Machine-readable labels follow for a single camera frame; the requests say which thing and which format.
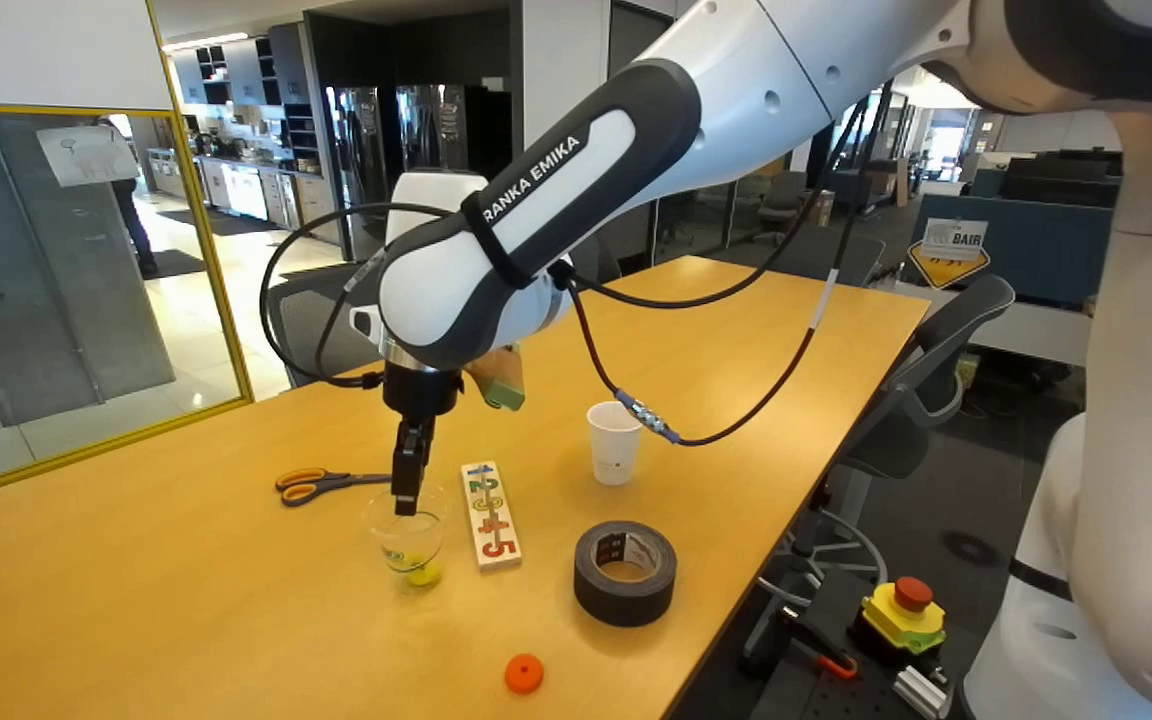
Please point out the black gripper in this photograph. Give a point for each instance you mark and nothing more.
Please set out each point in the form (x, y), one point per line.
(419, 396)

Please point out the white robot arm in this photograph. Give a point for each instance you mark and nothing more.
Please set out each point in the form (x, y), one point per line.
(742, 83)

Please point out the orange disc beside yellow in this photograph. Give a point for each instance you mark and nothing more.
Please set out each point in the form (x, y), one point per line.
(527, 674)

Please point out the clear plastic cup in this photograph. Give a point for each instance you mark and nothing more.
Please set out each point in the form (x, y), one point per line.
(409, 539)

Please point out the wooden number peg board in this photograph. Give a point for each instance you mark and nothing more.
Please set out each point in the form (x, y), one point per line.
(489, 519)

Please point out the grey office chair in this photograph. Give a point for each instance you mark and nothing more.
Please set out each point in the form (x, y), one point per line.
(310, 324)

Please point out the white paper cup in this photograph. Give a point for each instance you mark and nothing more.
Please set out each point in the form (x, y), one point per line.
(615, 440)

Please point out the yellow red emergency stop button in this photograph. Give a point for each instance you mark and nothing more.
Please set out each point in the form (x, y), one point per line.
(907, 614)

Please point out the dark chair at right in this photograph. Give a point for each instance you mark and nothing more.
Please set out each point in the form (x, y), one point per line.
(925, 388)

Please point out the orange handled scissors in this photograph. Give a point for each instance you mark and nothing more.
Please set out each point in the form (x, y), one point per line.
(307, 485)

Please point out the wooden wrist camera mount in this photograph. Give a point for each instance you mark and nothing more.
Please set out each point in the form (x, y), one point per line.
(500, 376)

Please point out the black duct tape roll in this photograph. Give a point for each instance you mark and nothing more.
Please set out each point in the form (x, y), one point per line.
(625, 574)

